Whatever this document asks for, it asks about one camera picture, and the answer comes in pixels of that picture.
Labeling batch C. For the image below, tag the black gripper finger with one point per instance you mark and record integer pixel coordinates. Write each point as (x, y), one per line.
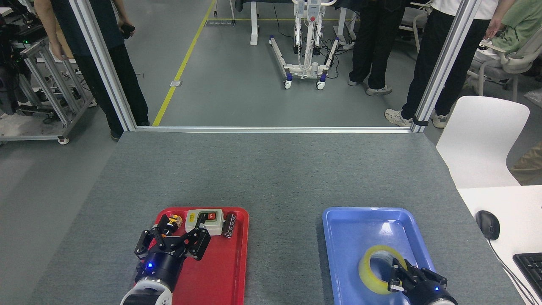
(427, 276)
(199, 243)
(399, 279)
(146, 243)

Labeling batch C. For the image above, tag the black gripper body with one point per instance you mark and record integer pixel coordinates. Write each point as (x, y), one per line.
(161, 267)
(427, 294)

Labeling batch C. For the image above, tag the yellow tape roll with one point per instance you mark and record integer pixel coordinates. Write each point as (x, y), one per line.
(368, 275)

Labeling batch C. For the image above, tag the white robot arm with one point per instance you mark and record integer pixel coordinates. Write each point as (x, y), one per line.
(446, 302)
(146, 296)

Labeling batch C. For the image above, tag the person's hand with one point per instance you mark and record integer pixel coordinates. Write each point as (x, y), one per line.
(492, 29)

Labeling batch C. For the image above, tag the yellow black push button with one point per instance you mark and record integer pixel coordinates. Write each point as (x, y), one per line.
(174, 221)

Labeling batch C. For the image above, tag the red plastic tray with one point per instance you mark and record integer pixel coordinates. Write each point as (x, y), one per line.
(224, 267)

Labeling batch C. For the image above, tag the small black terminal block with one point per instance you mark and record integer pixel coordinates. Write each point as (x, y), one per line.
(230, 225)

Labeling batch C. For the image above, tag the blue plastic tray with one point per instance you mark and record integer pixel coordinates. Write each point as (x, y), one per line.
(351, 237)

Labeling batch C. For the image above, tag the black computer mouse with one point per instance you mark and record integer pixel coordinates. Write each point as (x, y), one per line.
(488, 224)

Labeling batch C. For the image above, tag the black keyboard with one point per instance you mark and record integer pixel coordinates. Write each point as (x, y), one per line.
(531, 271)

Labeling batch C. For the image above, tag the white desk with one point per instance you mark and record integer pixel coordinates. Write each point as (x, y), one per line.
(508, 203)

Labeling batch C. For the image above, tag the white plastic chair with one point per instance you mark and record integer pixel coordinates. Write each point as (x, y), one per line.
(482, 144)

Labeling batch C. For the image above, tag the person at picture edge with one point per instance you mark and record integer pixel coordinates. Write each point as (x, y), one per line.
(529, 167)

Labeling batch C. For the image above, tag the silver floor plate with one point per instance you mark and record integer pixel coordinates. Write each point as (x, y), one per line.
(176, 83)

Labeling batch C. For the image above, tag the white stand on wheels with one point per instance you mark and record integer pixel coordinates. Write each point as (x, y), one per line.
(302, 70)

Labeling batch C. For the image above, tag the standing person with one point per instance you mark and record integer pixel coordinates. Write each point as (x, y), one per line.
(432, 72)
(377, 42)

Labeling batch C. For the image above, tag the white table leg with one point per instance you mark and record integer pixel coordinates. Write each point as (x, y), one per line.
(254, 25)

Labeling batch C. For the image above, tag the black equipment on cart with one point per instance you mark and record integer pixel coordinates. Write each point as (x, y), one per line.
(10, 63)

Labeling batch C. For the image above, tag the walking person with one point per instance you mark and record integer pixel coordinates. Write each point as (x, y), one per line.
(72, 25)

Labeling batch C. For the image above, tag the grey office chair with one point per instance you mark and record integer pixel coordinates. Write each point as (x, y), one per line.
(516, 63)

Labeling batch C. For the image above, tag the seated person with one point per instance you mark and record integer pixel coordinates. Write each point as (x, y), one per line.
(523, 25)

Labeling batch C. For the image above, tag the white switch box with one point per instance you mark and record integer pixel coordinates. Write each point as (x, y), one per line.
(214, 224)

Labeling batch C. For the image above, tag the silver aluminium rail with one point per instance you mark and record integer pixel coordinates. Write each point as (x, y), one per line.
(275, 129)

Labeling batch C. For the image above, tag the silver aluminium post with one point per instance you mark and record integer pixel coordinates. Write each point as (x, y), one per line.
(103, 63)
(444, 63)

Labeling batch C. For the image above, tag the aluminium frame cart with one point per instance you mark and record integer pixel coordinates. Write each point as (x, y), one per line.
(51, 84)

